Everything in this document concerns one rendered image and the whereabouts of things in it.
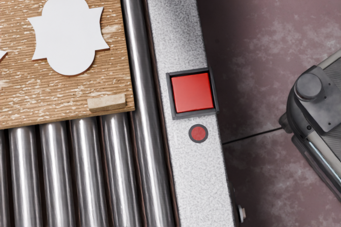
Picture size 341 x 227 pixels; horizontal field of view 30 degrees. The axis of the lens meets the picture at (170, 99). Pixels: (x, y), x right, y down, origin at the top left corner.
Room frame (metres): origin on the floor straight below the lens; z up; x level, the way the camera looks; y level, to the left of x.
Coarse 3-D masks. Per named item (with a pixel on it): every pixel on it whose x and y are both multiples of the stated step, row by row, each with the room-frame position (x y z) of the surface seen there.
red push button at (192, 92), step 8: (176, 80) 0.34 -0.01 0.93; (184, 80) 0.34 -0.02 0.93; (192, 80) 0.34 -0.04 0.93; (200, 80) 0.34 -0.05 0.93; (208, 80) 0.34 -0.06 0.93; (176, 88) 0.32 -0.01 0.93; (184, 88) 0.32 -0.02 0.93; (192, 88) 0.32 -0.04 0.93; (200, 88) 0.32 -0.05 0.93; (208, 88) 0.32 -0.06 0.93; (176, 96) 0.31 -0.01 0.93; (184, 96) 0.31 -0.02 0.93; (192, 96) 0.31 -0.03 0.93; (200, 96) 0.31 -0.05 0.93; (208, 96) 0.31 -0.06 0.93; (176, 104) 0.30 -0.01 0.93; (184, 104) 0.30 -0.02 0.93; (192, 104) 0.30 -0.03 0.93; (200, 104) 0.30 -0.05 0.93; (208, 104) 0.30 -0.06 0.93
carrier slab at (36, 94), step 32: (0, 0) 0.47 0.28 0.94; (32, 0) 0.47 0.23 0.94; (96, 0) 0.47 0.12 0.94; (0, 32) 0.41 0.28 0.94; (32, 32) 0.41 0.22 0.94; (0, 64) 0.36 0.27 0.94; (32, 64) 0.36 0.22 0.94; (96, 64) 0.36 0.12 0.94; (128, 64) 0.36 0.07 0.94; (0, 96) 0.31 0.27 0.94; (32, 96) 0.31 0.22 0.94; (64, 96) 0.31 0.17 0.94; (96, 96) 0.31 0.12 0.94; (128, 96) 0.31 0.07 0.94; (0, 128) 0.26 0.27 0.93
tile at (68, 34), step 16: (48, 0) 0.47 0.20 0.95; (64, 0) 0.47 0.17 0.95; (80, 0) 0.47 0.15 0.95; (48, 16) 0.44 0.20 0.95; (64, 16) 0.44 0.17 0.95; (80, 16) 0.44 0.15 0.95; (96, 16) 0.44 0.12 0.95; (48, 32) 0.41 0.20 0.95; (64, 32) 0.41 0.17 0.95; (80, 32) 0.41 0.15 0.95; (96, 32) 0.41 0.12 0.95; (48, 48) 0.38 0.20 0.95; (64, 48) 0.38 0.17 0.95; (80, 48) 0.38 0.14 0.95; (96, 48) 0.38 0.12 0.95; (64, 64) 0.36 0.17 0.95; (80, 64) 0.36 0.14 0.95
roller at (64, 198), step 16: (48, 128) 0.26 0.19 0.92; (64, 128) 0.26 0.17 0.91; (48, 144) 0.23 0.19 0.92; (64, 144) 0.23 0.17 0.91; (48, 160) 0.21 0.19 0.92; (64, 160) 0.21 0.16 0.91; (48, 176) 0.18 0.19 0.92; (64, 176) 0.18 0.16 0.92; (48, 192) 0.16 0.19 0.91; (64, 192) 0.16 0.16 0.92; (48, 208) 0.13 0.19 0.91; (64, 208) 0.13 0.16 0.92; (48, 224) 0.11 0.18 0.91; (64, 224) 0.11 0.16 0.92
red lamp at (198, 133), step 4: (196, 128) 0.26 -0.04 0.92; (200, 128) 0.26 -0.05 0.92; (192, 132) 0.25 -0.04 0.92; (196, 132) 0.25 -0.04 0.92; (200, 132) 0.25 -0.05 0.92; (204, 132) 0.25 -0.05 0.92; (192, 136) 0.25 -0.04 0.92; (196, 136) 0.25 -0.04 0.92; (200, 136) 0.25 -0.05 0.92; (204, 136) 0.25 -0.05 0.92
